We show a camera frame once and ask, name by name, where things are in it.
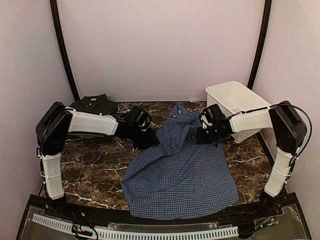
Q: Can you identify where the white plastic basket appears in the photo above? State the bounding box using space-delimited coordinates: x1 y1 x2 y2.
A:
205 81 273 143

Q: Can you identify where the black striped folded shirt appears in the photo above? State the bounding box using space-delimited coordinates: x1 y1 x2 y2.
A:
69 93 118 116

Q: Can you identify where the black front table rail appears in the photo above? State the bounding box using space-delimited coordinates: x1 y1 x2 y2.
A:
27 193 297 226

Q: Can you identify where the black right frame post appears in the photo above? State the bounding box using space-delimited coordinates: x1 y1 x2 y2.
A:
247 0 272 90

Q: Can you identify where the black frame post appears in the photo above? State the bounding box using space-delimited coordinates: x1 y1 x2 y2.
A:
49 0 80 101
247 0 272 90

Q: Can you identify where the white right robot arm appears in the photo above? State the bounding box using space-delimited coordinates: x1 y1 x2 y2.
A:
196 101 312 198

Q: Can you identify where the black left frame post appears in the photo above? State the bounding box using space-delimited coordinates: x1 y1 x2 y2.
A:
49 0 80 101

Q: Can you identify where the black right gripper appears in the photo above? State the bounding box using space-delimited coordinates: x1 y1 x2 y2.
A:
196 123 220 143

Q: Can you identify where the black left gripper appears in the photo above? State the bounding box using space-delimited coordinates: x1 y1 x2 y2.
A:
129 125 160 150

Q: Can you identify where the white slotted cable duct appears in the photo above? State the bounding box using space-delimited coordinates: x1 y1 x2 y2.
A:
32 214 239 240

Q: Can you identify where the blue checked long sleeve shirt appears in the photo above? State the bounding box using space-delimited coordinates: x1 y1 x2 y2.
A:
121 104 239 213

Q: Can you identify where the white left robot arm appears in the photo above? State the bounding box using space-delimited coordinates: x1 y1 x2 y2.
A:
35 101 159 218

